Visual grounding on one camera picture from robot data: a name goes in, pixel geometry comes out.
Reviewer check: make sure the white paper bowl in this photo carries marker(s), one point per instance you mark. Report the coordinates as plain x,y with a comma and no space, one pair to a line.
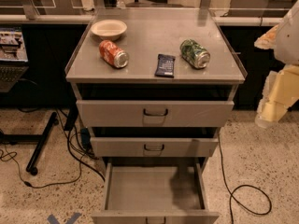
109,29

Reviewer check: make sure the black desk stand leg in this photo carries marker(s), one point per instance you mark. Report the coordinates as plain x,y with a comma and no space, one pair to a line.
39,139

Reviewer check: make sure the grey metal drawer cabinet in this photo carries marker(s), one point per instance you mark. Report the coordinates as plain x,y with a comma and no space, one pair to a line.
150,32

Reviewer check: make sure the green soda can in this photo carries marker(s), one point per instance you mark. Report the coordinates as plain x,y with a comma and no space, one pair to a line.
195,54

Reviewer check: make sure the laptop computer on desk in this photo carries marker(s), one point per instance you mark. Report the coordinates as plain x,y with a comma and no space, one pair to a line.
13,57

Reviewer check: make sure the red soda can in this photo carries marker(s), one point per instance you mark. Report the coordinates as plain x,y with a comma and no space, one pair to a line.
113,54

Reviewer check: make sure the grey middle drawer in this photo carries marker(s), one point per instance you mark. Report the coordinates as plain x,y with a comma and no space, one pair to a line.
153,147

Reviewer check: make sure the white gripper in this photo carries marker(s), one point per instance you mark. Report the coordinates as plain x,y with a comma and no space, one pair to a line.
288,40

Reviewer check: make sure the clear plastic bottle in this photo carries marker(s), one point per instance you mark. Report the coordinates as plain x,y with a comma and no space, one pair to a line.
121,4

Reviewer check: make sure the grey open bottom drawer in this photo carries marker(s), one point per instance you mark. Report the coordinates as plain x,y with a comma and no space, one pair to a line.
154,194

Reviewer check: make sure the grey top drawer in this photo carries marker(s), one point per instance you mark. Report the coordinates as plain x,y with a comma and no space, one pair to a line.
154,113

